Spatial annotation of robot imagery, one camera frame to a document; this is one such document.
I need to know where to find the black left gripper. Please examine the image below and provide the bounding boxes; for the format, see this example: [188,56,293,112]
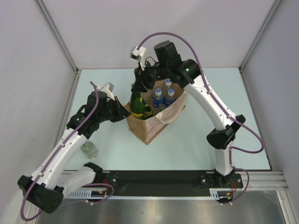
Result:
[97,96,131,123]

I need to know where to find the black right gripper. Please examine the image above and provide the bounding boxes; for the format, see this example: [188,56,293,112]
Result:
[132,59,171,92]

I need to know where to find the blue label water bottle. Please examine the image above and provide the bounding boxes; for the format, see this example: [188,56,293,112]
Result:
[152,88,164,108]

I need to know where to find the green Perrier glass bottle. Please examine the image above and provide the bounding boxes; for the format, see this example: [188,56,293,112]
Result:
[142,101,153,120]

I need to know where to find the blue cap plastic bottle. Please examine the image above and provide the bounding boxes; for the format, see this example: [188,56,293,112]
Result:
[164,79,173,91]

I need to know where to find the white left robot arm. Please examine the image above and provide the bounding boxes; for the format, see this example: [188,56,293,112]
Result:
[17,91,131,214]

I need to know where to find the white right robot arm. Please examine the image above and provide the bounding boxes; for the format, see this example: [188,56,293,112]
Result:
[132,59,246,187]

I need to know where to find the tan canvas jute bag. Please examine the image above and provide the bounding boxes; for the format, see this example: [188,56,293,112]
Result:
[126,84,188,145]

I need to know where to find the clear glass bottle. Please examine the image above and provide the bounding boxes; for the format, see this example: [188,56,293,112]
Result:
[80,140,99,159]

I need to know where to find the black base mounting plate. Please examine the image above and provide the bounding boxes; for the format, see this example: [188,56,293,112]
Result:
[94,170,243,197]

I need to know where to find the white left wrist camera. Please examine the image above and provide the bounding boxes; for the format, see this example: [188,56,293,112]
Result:
[96,83,115,100]

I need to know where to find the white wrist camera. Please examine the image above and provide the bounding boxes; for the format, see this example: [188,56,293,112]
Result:
[96,83,115,100]
[129,46,147,70]

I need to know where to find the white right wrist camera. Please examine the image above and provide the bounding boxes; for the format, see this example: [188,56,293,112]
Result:
[129,46,147,70]

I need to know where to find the aluminium frame rail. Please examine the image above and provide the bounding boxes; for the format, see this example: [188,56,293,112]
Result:
[65,170,288,200]

